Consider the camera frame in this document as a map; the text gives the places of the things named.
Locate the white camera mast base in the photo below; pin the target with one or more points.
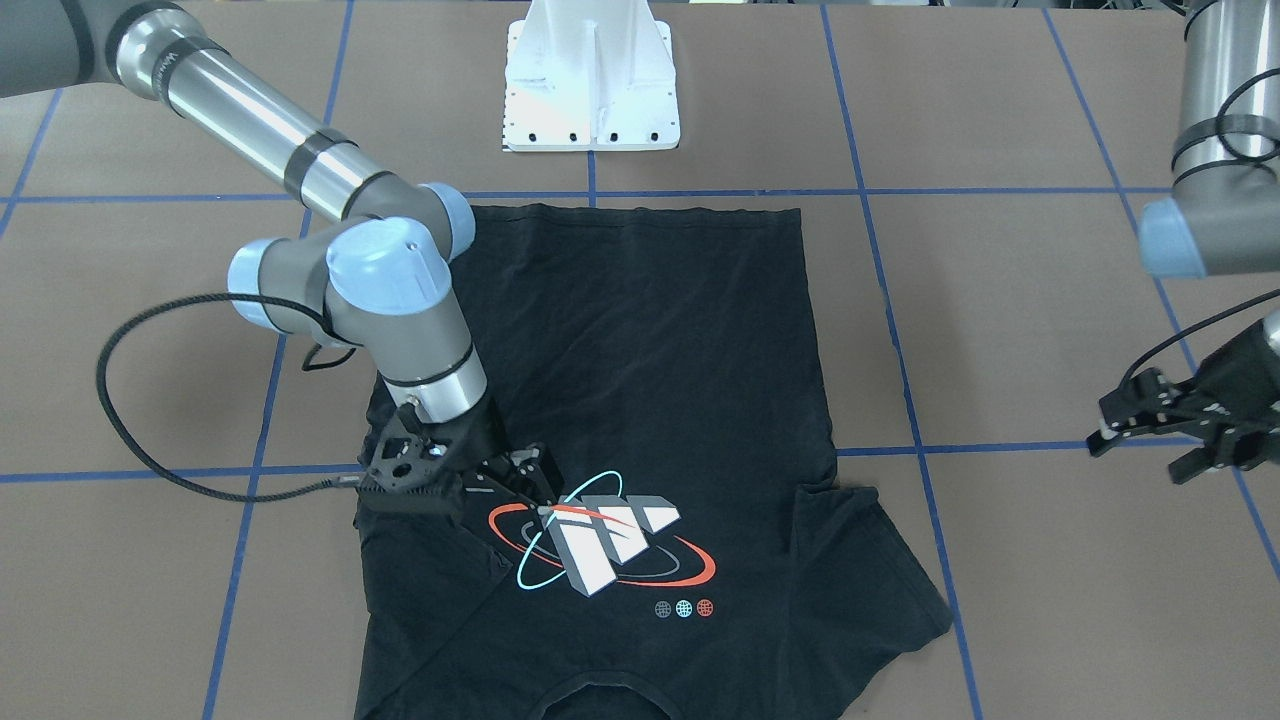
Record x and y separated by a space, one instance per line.
587 76

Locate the black graphic t-shirt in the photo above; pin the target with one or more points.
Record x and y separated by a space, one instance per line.
705 565

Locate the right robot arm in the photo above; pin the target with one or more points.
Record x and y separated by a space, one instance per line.
368 272

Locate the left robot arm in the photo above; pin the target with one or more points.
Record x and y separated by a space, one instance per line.
1221 218

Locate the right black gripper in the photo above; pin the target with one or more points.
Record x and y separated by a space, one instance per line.
487 436

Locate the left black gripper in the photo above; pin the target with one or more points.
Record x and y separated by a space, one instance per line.
1243 425

